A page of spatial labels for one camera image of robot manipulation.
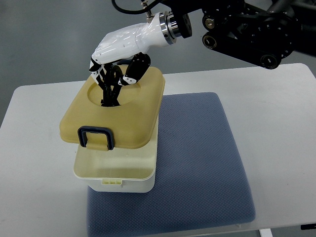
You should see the white storage box base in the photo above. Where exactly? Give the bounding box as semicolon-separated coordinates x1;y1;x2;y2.
74;124;158;193

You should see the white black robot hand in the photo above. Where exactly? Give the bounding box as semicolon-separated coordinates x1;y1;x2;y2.
88;13;173;87

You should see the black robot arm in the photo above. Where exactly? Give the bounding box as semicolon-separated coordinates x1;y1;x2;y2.
162;0;316;69

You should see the yellow storage box lid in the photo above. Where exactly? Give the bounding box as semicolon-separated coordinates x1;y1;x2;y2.
59;67;165;149

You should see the blue textured mat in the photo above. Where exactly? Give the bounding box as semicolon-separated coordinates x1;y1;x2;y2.
87;92;255;237

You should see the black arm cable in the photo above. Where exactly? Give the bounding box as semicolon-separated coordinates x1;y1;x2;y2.
111;0;158;15

